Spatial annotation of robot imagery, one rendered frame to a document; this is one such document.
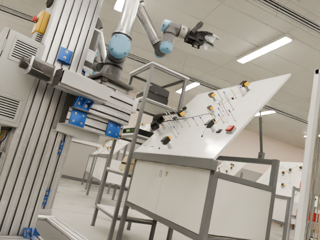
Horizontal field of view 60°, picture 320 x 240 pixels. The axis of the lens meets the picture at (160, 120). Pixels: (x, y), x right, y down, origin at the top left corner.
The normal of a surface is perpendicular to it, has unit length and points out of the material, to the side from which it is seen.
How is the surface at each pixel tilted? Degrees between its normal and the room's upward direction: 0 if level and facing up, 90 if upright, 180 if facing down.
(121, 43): 98
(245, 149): 90
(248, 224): 90
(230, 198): 90
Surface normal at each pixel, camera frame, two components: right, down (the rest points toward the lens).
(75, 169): 0.36, -0.11
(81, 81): 0.65, 0.00
